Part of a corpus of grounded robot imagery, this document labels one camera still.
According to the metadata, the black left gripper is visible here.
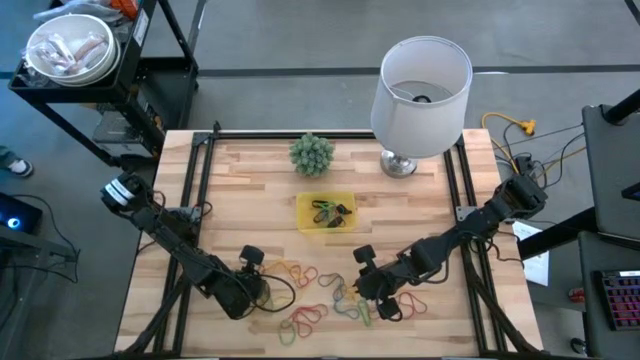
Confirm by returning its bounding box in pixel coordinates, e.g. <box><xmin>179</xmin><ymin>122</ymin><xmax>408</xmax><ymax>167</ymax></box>
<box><xmin>212</xmin><ymin>267</ymin><xmax>271</xmax><ymax>321</ymax></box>

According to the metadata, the green rubber band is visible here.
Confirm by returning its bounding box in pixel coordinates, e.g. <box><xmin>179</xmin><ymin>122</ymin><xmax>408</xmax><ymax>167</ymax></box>
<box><xmin>277</xmin><ymin>319</ymin><xmax>298</xmax><ymax>348</ymax></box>
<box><xmin>357</xmin><ymin>299</ymin><xmax>374</xmax><ymax>329</ymax></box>
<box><xmin>312</xmin><ymin>199</ymin><xmax>339</xmax><ymax>225</ymax></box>

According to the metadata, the blue rubber band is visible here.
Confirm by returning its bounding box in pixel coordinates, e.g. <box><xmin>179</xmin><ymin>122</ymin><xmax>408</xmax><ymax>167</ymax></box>
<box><xmin>332</xmin><ymin>298</ymin><xmax>362</xmax><ymax>321</ymax></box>

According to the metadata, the grey rubber band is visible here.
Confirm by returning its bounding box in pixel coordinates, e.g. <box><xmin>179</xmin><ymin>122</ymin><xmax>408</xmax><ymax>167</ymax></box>
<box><xmin>318</xmin><ymin>272</ymin><xmax>349</xmax><ymax>302</ymax></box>

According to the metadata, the yellow translucent plastic bin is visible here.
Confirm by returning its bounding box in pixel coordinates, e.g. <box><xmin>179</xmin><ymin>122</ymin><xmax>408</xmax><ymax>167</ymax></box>
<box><xmin>295</xmin><ymin>191</ymin><xmax>357</xmax><ymax>235</ymax></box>

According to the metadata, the green artificial succulent plant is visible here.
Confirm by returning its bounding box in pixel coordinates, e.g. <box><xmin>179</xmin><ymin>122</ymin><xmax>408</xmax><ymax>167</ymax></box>
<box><xmin>289</xmin><ymin>132</ymin><xmax>336</xmax><ymax>177</ymax></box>

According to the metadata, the white paper sheet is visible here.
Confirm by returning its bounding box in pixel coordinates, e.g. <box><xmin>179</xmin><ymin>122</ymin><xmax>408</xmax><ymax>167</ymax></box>
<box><xmin>512</xmin><ymin>219</ymin><xmax>550</xmax><ymax>287</ymax></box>

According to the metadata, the white shade silver table lamp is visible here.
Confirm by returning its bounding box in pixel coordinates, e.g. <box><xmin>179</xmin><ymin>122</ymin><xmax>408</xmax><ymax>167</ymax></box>
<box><xmin>370</xmin><ymin>35</ymin><xmax>474</xmax><ymax>179</ymax></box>

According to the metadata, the black power strip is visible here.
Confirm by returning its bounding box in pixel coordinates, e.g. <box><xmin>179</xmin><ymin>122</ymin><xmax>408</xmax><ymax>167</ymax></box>
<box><xmin>514</xmin><ymin>153</ymin><xmax>537</xmax><ymax>176</ymax></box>

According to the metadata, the black utility cart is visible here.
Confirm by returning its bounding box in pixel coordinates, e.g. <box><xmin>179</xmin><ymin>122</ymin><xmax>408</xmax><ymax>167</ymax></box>
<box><xmin>8</xmin><ymin>0</ymin><xmax>208</xmax><ymax>174</ymax></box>

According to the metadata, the black computer with blue light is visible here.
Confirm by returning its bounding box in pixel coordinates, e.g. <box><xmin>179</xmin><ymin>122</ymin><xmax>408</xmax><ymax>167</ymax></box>
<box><xmin>0</xmin><ymin>192</ymin><xmax>44</xmax><ymax>236</ymax></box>

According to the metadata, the black backlit keyboard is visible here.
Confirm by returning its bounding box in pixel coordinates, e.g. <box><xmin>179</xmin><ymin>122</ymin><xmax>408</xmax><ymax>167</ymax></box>
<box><xmin>599</xmin><ymin>269</ymin><xmax>640</xmax><ymax>331</ymax></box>

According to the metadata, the person's shoe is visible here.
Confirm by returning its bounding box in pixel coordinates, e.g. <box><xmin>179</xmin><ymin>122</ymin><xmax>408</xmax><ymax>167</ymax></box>
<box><xmin>0</xmin><ymin>145</ymin><xmax>35</xmax><ymax>179</ymax></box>

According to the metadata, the clear plastic bag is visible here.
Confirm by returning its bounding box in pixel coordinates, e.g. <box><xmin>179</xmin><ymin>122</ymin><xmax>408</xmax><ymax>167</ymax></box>
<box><xmin>27</xmin><ymin>32</ymin><xmax>109</xmax><ymax>76</ymax></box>

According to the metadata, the orange box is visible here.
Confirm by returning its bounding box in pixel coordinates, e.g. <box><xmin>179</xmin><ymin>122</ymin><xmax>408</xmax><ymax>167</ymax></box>
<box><xmin>110</xmin><ymin>0</ymin><xmax>139</xmax><ymax>19</ymax></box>

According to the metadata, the white bowl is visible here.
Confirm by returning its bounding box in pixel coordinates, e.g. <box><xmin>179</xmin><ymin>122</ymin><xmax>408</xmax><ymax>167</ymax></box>
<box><xmin>24</xmin><ymin>13</ymin><xmax>121</xmax><ymax>87</ymax></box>

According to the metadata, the grey cloth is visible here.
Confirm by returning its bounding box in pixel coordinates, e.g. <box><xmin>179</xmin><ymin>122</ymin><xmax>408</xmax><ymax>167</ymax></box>
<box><xmin>33</xmin><ymin>0</ymin><xmax>124</xmax><ymax>25</ymax></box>

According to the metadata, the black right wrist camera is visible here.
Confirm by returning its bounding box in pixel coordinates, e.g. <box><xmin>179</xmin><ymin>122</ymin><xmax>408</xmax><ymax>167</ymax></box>
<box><xmin>352</xmin><ymin>244</ymin><xmax>377</xmax><ymax>266</ymax></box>

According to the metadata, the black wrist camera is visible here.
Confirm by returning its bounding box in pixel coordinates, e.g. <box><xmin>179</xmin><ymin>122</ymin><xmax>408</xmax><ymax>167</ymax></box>
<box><xmin>352</xmin><ymin>244</ymin><xmax>377</xmax><ymax>266</ymax></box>
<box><xmin>238</xmin><ymin>244</ymin><xmax>265</xmax><ymax>267</ymax></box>

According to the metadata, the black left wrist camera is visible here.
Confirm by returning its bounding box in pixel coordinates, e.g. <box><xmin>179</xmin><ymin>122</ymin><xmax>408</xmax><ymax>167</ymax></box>
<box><xmin>238</xmin><ymin>244</ymin><xmax>265</xmax><ymax>267</ymax></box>

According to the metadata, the black left wrist camera cable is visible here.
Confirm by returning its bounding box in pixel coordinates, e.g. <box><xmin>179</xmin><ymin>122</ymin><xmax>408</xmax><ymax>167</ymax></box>
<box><xmin>257</xmin><ymin>272</ymin><xmax>297</xmax><ymax>314</ymax></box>

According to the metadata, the yellow extension cable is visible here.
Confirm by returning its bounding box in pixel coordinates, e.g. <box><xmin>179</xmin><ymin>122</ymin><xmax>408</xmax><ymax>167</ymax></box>
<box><xmin>480</xmin><ymin>112</ymin><xmax>537</xmax><ymax>181</ymax></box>

